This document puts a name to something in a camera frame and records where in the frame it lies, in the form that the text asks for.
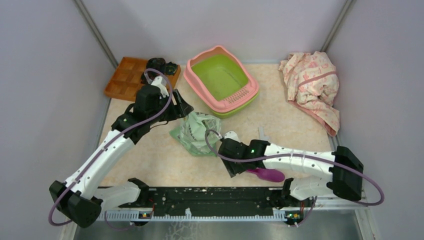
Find black part with green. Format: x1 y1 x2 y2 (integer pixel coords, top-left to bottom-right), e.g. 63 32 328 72
165 61 179 76

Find green and pink litter box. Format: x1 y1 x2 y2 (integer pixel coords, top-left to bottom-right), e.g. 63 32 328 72
183 45 260 119

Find cream pink printed jacket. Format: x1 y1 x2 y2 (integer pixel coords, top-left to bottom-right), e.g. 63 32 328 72
278 51 341 137

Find purple cable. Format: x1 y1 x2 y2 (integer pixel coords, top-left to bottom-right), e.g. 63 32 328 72
48 68 174 232
204 129 385 229

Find orange compartment tray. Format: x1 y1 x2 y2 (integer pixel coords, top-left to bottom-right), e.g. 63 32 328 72
103 56 181 102

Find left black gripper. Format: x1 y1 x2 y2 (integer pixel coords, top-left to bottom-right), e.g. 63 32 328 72
148 88 194 125

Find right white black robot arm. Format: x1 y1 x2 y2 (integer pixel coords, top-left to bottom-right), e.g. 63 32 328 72
218 138 364 206

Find green cat litter bag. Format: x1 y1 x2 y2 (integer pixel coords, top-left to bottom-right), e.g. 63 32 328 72
169 112 222 157

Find black small part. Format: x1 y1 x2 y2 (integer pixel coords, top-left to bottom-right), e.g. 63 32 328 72
140 72 152 85

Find purple plastic scoop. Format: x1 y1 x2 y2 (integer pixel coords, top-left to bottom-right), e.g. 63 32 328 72
246 168 286 183

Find black round part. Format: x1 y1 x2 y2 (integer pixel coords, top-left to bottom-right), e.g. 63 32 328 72
146 57 167 73

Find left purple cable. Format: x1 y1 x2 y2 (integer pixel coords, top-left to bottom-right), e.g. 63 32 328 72
48 68 174 232

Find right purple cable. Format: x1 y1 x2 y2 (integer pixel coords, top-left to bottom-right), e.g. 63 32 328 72
204 129 385 229

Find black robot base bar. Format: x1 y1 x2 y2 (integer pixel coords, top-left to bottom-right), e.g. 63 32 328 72
120 187 313 217

